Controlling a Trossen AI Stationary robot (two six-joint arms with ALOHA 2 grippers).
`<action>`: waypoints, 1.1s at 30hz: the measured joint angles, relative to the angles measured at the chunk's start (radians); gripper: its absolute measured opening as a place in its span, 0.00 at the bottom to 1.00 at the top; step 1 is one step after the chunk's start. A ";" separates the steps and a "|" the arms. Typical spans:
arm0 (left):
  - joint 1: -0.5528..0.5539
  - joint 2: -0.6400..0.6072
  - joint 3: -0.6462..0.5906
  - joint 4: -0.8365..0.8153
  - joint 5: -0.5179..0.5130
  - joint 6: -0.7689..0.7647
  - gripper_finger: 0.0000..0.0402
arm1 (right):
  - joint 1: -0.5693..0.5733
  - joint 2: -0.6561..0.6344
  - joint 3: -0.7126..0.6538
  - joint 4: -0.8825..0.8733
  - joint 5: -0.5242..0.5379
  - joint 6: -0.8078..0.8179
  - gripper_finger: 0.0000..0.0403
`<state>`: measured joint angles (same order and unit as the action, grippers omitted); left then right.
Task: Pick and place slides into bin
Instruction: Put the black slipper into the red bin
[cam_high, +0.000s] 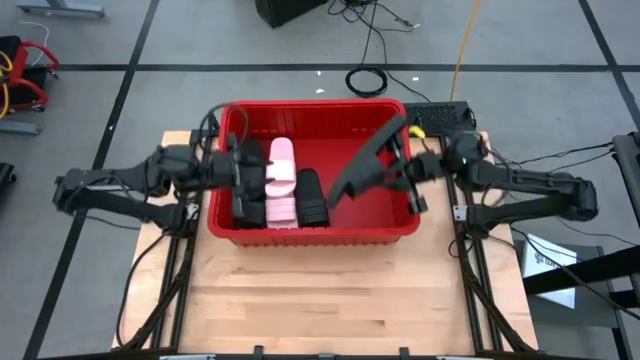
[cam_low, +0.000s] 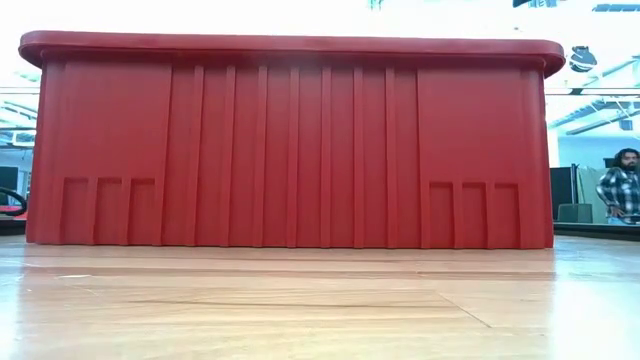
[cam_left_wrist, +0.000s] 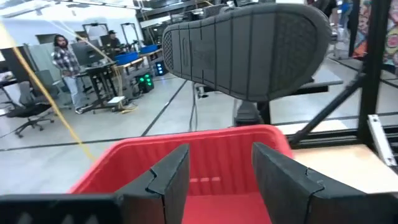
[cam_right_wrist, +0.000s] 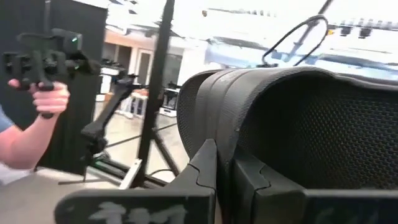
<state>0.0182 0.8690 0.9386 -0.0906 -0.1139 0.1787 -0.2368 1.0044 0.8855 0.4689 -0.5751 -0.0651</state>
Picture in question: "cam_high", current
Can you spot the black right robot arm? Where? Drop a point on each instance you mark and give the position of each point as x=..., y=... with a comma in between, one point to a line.
x=530, y=180

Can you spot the grey metal foot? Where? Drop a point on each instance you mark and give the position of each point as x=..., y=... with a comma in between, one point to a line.
x=65, y=9

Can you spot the black frame rail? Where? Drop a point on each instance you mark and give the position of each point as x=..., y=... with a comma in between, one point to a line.
x=225, y=357

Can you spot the red and black creeper seat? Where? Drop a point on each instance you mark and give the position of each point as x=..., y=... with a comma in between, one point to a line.
x=20, y=62

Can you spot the dark grey post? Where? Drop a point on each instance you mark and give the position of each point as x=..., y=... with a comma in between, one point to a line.
x=627, y=165

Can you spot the white printed paper sheet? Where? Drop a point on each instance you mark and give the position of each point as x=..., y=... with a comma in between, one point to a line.
x=537, y=262

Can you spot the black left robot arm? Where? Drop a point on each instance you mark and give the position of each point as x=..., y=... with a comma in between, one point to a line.
x=115, y=180

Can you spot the pale pink slide sandal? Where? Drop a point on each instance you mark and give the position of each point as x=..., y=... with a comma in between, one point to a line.
x=281, y=165
x=281, y=214

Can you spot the black caster base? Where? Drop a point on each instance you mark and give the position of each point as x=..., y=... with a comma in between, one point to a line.
x=5, y=172

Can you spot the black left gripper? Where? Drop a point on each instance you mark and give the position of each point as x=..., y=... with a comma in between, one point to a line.
x=225, y=170

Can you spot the red plastic bin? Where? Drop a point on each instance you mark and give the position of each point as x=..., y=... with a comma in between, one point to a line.
x=360, y=220

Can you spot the large black box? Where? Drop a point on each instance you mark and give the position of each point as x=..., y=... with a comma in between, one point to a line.
x=285, y=10

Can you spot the black slide sandal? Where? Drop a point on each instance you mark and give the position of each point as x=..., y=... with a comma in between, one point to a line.
x=255, y=145
x=254, y=215
x=365, y=160
x=311, y=200

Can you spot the grey metal bar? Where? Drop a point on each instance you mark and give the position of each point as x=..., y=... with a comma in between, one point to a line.
x=17, y=127

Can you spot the grey platform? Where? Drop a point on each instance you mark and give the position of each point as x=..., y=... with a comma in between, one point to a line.
x=595, y=315

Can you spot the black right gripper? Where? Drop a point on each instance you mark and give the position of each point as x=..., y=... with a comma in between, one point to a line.
x=425, y=167

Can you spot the black stand beam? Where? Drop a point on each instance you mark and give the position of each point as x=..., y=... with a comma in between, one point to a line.
x=590, y=270

